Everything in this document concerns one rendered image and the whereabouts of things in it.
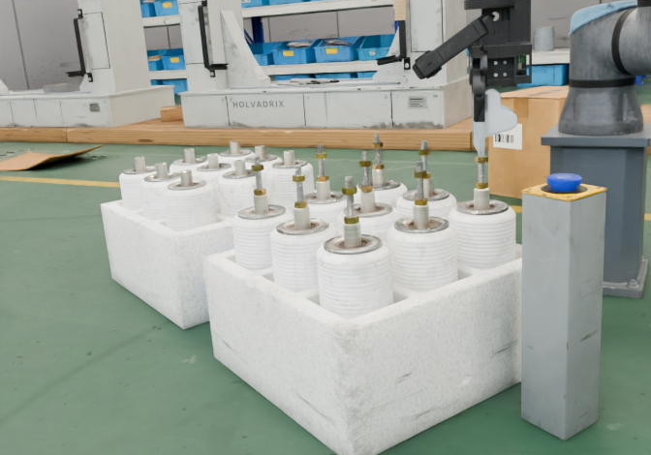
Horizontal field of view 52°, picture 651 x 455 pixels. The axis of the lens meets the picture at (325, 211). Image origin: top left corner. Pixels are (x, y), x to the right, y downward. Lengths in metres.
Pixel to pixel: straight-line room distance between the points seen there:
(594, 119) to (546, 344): 0.55
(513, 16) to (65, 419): 0.85
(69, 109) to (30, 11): 4.19
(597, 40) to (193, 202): 0.78
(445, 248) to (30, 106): 3.84
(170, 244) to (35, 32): 7.23
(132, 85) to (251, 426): 3.36
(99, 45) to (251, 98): 1.09
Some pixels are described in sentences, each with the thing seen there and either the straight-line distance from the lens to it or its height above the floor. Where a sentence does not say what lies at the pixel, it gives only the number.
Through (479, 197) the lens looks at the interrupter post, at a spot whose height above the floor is 0.27.
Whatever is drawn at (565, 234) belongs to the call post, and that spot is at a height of 0.27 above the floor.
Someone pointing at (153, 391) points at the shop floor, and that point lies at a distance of 1.11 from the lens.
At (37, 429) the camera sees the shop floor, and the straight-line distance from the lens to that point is 1.09.
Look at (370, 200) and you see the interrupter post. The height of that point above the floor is 0.27.
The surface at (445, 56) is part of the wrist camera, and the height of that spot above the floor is 0.47.
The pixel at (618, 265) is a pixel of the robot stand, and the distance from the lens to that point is 1.38.
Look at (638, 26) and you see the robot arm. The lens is 1.28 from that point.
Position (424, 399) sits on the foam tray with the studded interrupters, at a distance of 0.92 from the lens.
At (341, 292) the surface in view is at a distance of 0.84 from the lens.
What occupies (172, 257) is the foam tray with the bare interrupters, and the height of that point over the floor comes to 0.14.
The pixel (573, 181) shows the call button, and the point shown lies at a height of 0.33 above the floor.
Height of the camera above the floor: 0.52
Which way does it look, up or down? 15 degrees down
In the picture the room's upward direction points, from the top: 4 degrees counter-clockwise
